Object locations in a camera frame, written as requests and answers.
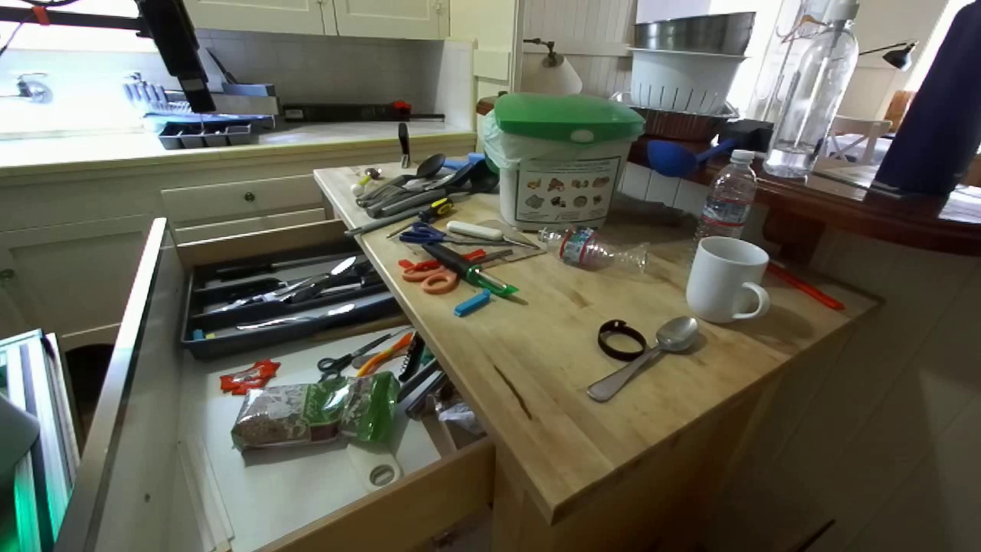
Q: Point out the crumpled small plastic bottle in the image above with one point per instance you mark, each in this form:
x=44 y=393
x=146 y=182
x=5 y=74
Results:
x=583 y=247

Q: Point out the white colander with steel bowl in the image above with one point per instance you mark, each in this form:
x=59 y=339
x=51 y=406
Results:
x=686 y=65

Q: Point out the white bin with green lid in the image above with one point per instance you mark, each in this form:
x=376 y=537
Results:
x=558 y=159

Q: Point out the red stick on counter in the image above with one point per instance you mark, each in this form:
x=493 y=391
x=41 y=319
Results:
x=804 y=286

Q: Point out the metal spoon on countertop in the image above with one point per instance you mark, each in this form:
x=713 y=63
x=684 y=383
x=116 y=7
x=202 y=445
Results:
x=674 y=335

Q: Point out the black cutlery tray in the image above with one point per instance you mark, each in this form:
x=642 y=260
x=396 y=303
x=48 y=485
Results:
x=272 y=298

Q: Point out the small black-handled scissors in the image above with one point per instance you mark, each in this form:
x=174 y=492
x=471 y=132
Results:
x=340 y=361

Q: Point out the white ceramic mug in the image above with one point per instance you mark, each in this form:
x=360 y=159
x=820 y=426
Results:
x=728 y=279

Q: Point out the open wooden drawer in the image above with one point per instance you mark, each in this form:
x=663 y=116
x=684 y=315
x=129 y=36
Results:
x=218 y=431

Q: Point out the orange-handled scissors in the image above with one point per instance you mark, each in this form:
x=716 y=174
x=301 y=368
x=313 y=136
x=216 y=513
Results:
x=439 y=270

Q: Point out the orange-handled tool in drawer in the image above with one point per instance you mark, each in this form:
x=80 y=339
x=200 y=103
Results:
x=369 y=365

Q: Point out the large glass bottle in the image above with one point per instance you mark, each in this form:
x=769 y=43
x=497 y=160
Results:
x=813 y=94

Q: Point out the clear plastic water bottle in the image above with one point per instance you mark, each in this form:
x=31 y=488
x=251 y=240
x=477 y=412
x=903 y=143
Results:
x=730 y=199

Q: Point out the red plastic clip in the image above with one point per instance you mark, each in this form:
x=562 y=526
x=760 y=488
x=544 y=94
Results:
x=248 y=379

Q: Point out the yellow black screwdriver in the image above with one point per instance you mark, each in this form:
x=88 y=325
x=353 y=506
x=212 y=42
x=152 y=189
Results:
x=424 y=212

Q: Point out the green plastic food bag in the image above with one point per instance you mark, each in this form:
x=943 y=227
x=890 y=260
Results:
x=335 y=410

